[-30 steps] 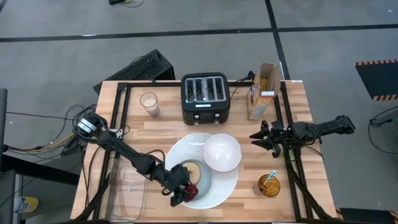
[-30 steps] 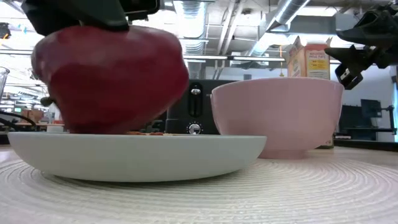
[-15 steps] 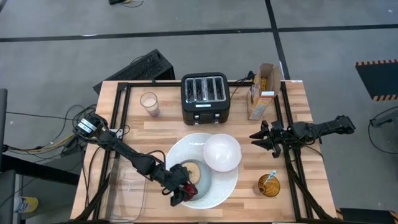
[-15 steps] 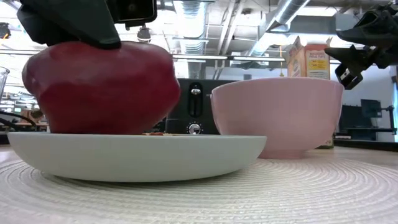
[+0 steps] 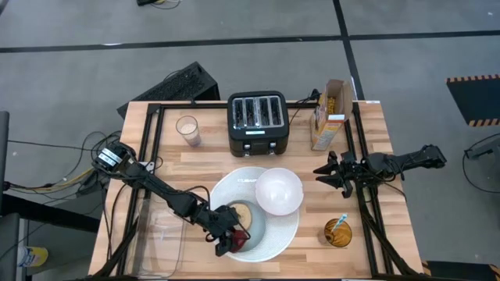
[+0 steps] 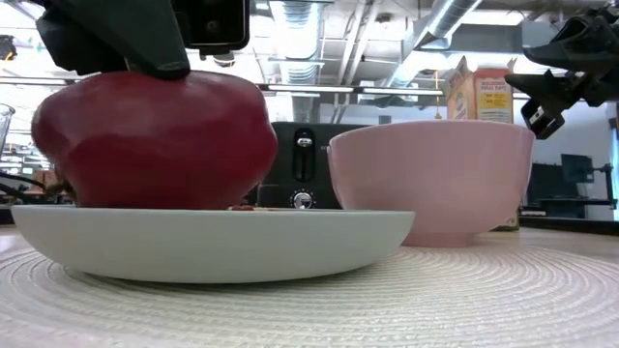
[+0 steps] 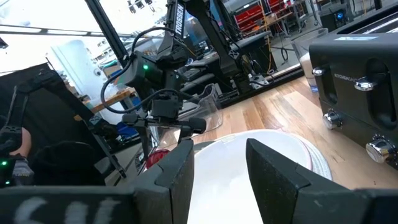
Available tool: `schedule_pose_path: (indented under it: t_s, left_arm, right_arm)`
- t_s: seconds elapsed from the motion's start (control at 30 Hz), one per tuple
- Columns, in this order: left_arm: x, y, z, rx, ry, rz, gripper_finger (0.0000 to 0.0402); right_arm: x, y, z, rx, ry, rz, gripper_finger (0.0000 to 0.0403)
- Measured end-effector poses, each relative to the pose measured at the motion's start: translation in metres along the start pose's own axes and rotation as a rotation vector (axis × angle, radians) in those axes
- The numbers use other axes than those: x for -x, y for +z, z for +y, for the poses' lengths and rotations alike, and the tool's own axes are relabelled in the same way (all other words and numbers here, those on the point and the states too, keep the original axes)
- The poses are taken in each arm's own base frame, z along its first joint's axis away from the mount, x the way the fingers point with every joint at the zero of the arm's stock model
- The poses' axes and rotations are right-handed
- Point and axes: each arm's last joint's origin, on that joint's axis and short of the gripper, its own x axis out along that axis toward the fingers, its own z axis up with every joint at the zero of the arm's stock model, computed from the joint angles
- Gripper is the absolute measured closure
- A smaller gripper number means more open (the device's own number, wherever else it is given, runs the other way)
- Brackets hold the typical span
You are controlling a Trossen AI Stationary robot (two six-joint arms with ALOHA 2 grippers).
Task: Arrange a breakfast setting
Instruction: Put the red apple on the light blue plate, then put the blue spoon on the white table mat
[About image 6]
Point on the corrugated silver duct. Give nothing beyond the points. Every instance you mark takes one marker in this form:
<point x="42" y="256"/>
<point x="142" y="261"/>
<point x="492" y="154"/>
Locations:
<point x="300" y="43"/>

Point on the black metal table frame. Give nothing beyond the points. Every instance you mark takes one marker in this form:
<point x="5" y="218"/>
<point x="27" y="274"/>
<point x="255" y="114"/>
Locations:
<point x="570" y="226"/>

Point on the round white woven placemat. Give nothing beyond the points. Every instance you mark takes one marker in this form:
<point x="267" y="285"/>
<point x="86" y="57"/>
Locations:
<point x="309" y="309"/>

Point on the red bell pepper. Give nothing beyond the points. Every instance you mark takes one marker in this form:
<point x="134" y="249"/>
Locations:
<point x="155" y="140"/>

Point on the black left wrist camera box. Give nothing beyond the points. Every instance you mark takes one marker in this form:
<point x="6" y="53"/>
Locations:
<point x="217" y="24"/>

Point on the black monitor on arm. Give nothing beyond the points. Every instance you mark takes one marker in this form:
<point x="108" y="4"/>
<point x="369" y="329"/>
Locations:
<point x="577" y="167"/>

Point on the pink bowl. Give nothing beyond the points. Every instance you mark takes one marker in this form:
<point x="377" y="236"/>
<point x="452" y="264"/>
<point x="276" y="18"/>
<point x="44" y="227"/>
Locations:
<point x="430" y="179"/>

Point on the ceiling light strip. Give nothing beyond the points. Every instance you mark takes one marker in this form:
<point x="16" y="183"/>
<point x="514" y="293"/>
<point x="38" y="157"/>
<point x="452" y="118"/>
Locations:
<point x="338" y="89"/>

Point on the black four-slot toaster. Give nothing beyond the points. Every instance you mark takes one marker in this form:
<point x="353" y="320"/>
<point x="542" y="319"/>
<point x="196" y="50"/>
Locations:
<point x="304" y="164"/>

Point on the brown toast slice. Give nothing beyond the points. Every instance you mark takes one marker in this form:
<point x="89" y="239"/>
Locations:
<point x="242" y="208"/>

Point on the orange cereal box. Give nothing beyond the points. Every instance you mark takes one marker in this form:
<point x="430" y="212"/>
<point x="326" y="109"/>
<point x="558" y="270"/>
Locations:
<point x="491" y="96"/>

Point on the black ceiling dome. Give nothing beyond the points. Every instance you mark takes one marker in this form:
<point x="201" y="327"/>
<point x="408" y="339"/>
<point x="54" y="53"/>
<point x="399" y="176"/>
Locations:
<point x="224" y="59"/>

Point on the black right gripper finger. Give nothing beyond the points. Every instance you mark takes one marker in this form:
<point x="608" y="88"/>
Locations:
<point x="551" y="96"/>
<point x="580" y="46"/>

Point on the silver round ceiling duct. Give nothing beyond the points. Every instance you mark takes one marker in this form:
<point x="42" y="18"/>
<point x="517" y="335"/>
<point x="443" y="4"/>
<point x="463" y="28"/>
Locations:
<point x="435" y="29"/>

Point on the black desk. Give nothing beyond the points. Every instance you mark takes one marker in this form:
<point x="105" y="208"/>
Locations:
<point x="556" y="203"/>

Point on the pale blue plate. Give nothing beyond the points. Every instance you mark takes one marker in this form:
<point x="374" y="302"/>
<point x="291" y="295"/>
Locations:
<point x="208" y="241"/>

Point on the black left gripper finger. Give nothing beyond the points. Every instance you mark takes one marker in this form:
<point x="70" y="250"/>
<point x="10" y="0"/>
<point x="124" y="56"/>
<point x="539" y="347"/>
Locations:
<point x="67" y="43"/>
<point x="135" y="34"/>

